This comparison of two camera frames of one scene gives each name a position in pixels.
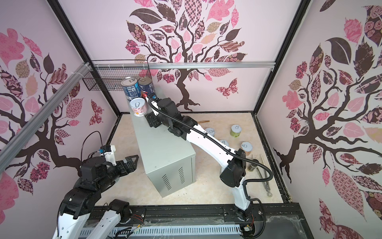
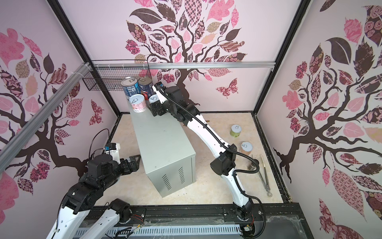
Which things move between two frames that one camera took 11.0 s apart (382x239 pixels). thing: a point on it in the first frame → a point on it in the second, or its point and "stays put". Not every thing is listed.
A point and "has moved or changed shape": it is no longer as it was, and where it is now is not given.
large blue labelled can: x=131 y=87 stays put
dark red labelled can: x=146 y=85 stays put
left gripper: x=132 y=167 stays put
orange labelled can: x=247 y=147 stays put
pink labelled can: x=138 y=106 has moved or changed shape
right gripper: x=152 y=120 → x=157 y=106
